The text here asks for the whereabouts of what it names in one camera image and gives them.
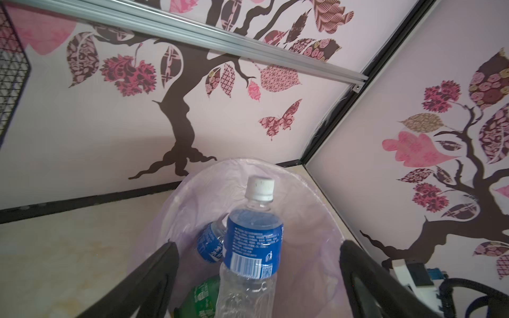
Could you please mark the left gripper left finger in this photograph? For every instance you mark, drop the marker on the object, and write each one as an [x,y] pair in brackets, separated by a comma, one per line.
[145,292]

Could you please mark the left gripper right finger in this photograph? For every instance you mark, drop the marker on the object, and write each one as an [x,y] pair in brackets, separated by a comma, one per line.
[372,291]

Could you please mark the green bottle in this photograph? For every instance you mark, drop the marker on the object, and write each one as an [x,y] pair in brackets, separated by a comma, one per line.
[201,301]

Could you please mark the pepsi label bottle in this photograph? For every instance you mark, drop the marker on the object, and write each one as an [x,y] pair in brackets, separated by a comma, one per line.
[211,240]

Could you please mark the clear bottle blue label white cap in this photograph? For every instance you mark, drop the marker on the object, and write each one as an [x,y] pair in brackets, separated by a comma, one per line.
[251,254]

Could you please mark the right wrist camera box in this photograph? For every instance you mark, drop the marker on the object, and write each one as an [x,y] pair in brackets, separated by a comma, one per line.
[415,277]

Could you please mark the black wire mesh basket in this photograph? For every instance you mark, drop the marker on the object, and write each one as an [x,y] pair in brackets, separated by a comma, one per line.
[15,71]

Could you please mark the back aluminium frame rail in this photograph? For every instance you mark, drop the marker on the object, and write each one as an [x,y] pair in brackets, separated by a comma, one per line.
[143,19]

